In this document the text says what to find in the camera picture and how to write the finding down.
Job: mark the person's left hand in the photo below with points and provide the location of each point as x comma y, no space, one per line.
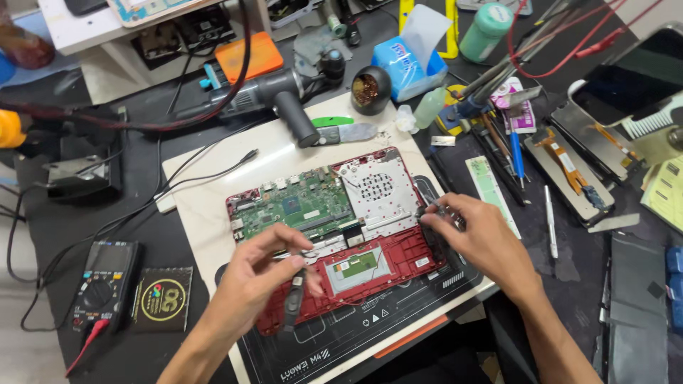
251,282

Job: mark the person's right hand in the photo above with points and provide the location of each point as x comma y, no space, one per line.
491,240

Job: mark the long black laptop speaker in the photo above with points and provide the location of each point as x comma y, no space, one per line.
293,304

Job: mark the small black laptop speaker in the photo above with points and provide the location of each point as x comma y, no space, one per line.
429,210

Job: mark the pale green strip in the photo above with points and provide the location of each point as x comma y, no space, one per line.
488,186

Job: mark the white pen tool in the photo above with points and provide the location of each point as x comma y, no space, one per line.
550,221

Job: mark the bundle of black tools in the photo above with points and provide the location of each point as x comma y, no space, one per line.
499,160

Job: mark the red laptop base chassis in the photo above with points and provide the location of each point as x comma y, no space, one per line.
405,256

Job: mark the black packet with gold circle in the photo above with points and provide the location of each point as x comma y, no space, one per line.
163,299

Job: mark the green laptop motherboard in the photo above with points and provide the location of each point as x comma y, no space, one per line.
299,205

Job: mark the display panel with orange flex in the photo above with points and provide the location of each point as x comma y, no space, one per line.
568,176

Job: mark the black printed repair mat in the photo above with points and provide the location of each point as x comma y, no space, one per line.
341,341

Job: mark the touchpad with green board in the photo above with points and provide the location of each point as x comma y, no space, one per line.
358,269

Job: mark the small razor blade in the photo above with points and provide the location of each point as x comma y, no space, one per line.
443,141

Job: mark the white marble work board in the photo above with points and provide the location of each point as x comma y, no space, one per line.
213,176

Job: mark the thin metal plate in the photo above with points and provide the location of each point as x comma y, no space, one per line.
613,223

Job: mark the silver perforated heat shield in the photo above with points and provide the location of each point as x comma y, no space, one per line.
379,186

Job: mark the pink and white packet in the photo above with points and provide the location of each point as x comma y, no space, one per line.
525,120

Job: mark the blue tool holder with tools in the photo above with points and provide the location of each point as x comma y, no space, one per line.
469,106

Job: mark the silver display panel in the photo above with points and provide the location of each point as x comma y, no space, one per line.
592,138

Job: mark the black digital multimeter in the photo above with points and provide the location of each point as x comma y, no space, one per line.
104,282

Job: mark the small clear squeeze bottle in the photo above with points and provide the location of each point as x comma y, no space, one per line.
429,106

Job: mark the dark grey laptop battery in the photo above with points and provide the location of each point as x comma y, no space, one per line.
637,314

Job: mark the red multimeter probe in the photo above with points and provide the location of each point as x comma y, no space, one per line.
88,344

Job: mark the metal scraper blade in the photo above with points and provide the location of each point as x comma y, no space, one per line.
352,133

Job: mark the green plastic pry tool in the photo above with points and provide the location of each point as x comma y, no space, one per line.
332,121

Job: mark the yellow paper pad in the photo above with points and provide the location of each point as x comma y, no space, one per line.
667,192

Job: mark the grey hot air gun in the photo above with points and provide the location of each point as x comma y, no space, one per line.
277,96

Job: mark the blue battery cells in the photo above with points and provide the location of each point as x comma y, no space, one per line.
675,282

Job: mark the black brass wool tip cleaner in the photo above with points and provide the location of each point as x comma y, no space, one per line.
371,89

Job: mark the blue tissue pack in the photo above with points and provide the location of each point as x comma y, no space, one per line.
411,64

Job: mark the red test leads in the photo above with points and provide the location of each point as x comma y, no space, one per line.
565,61

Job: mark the black metal stand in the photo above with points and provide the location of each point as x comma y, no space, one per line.
85,170

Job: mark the teal cylindrical canister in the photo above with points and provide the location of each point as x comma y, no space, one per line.
485,32

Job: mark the phone on white stand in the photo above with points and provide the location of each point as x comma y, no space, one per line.
629,80

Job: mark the orange plastic case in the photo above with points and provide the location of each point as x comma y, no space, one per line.
249,56

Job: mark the grey metal shield piece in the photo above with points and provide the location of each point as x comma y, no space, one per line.
315,48

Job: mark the yellow plastic object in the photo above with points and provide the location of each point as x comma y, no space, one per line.
9,128

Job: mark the white shelf with parts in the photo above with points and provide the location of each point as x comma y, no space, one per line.
80,32

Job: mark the brown glass jar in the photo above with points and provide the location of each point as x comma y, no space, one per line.
24,42

